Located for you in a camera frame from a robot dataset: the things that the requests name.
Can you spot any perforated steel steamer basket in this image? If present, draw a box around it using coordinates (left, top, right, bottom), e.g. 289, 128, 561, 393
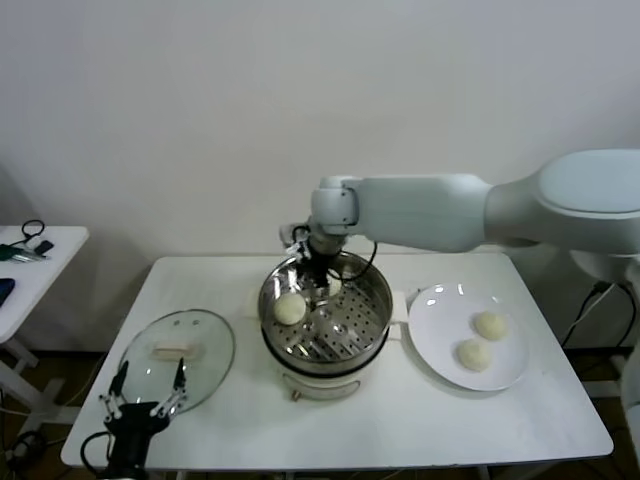
258, 248, 394, 362

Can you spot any black hanging cable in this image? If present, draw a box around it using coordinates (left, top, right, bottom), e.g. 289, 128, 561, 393
607, 282, 637, 347

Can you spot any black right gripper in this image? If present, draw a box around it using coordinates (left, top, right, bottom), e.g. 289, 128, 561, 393
294, 247, 338, 297

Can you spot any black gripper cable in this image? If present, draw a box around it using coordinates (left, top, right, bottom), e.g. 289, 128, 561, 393
292, 225, 380, 282
81, 430, 114, 472

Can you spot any black power strip cable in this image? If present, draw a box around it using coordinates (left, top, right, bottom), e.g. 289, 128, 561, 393
18, 428, 54, 451

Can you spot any white power cable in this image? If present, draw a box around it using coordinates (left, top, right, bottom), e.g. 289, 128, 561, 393
558, 292, 599, 347

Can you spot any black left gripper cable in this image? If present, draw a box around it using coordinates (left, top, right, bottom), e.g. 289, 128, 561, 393
81, 430, 114, 472

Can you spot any glass lid with white handle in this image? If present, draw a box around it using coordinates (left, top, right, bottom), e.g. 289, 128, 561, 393
117, 308, 237, 417

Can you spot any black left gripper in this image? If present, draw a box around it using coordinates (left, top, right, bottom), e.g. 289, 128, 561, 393
98, 357, 191, 472

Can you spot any white oval plate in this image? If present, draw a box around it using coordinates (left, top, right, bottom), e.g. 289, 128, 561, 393
407, 283, 530, 392

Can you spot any pale floor cable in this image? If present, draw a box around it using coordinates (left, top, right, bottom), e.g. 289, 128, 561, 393
49, 357, 105, 407

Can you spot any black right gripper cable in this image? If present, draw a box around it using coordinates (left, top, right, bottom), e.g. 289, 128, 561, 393
292, 225, 380, 282

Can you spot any white side table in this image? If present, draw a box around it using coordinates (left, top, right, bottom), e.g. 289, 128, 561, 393
0, 226, 90, 431

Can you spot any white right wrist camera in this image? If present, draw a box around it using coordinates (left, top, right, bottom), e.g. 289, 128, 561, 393
278, 223, 309, 261

